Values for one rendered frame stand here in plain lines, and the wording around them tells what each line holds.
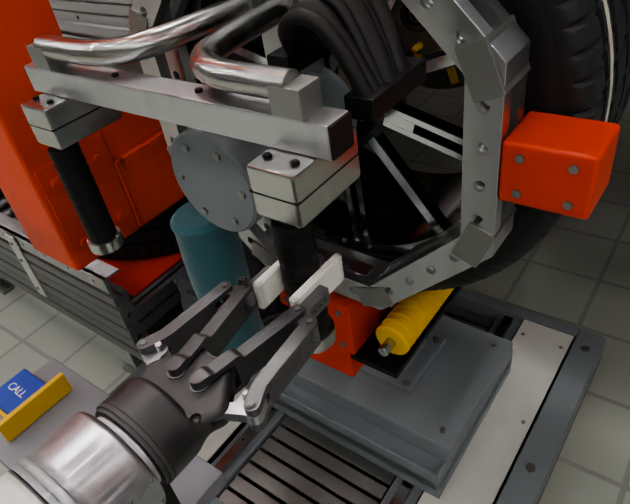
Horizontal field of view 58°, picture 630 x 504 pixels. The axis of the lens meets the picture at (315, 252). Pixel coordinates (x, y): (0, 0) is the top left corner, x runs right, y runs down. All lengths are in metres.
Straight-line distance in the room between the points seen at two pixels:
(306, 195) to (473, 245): 0.28
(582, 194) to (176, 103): 0.38
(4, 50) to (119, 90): 0.47
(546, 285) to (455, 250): 1.09
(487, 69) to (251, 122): 0.22
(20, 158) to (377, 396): 0.78
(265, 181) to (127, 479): 0.23
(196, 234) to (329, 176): 0.35
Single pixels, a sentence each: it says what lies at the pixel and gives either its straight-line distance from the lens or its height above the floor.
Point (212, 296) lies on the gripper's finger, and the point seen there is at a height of 0.84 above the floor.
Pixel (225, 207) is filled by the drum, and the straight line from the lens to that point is 0.65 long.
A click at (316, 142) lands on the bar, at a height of 0.96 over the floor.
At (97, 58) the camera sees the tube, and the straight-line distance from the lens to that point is 0.62.
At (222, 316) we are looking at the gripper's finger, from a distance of 0.49.
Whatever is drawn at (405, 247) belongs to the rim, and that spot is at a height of 0.63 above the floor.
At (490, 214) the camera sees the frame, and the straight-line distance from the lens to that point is 0.64.
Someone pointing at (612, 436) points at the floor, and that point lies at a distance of 1.46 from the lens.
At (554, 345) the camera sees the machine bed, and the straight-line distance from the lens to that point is 1.49.
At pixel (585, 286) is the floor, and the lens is 1.78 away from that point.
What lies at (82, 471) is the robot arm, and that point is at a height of 0.87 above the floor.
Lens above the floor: 1.16
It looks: 38 degrees down
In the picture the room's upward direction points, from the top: 10 degrees counter-clockwise
